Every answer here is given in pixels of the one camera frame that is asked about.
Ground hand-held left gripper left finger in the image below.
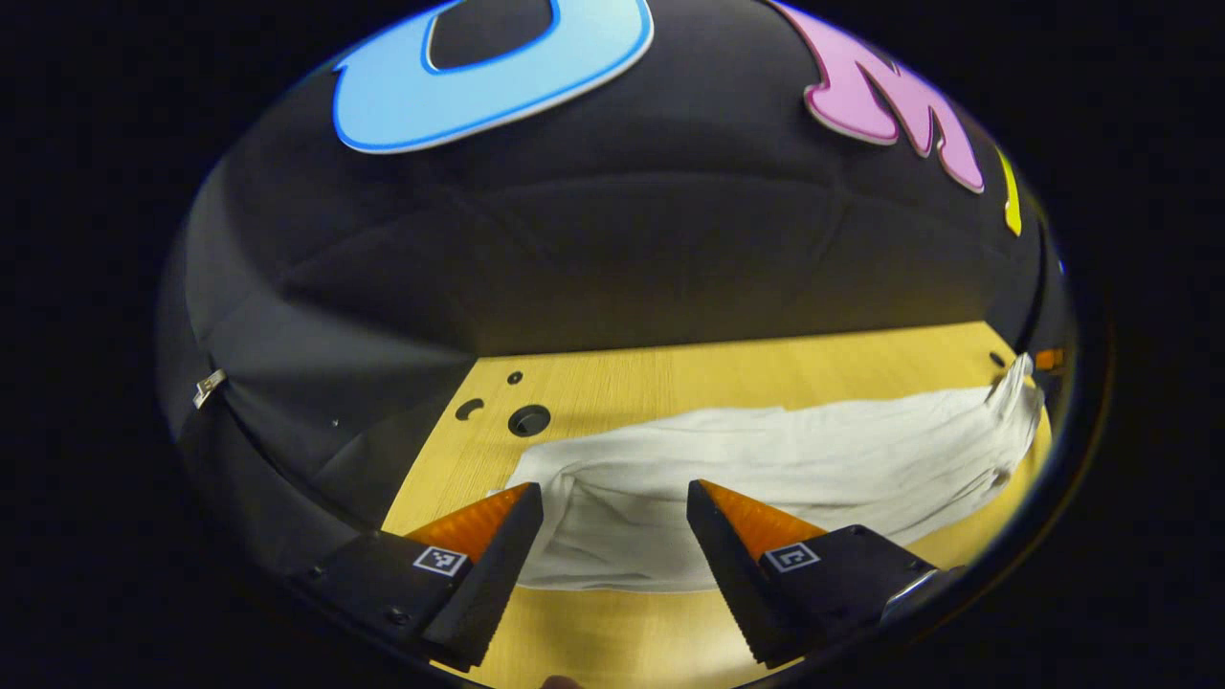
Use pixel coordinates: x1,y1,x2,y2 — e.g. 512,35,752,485
292,481,545,673

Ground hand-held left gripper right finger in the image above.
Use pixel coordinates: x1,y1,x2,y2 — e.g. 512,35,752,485
686,478,963,669

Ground white jeans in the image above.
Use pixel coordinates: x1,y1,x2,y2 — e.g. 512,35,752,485
488,352,1046,594

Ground black backdrop cloth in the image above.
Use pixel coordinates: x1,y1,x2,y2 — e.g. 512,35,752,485
158,0,1065,575

